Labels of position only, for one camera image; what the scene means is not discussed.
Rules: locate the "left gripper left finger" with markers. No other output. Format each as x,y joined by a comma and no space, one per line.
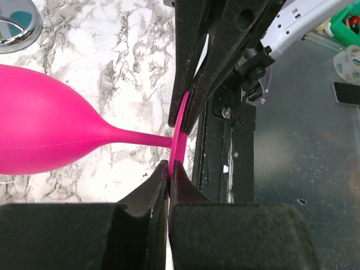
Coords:
128,234

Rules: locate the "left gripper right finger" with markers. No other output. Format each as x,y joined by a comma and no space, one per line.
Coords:
208,235

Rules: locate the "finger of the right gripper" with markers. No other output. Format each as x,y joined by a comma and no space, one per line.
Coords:
241,26
193,20

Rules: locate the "pink wine glass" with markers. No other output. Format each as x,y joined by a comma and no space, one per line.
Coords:
46,125

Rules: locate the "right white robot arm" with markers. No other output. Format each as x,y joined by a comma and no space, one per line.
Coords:
293,20

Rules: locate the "chrome wine glass rack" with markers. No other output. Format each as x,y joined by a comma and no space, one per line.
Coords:
21,25

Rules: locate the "green storage bin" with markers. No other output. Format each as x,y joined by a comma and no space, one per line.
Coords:
345,25

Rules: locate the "clear tape roll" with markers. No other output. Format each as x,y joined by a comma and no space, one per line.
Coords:
346,64

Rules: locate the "black phone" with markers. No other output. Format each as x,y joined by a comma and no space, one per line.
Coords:
348,94

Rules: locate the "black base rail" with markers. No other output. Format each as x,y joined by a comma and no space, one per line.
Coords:
223,166

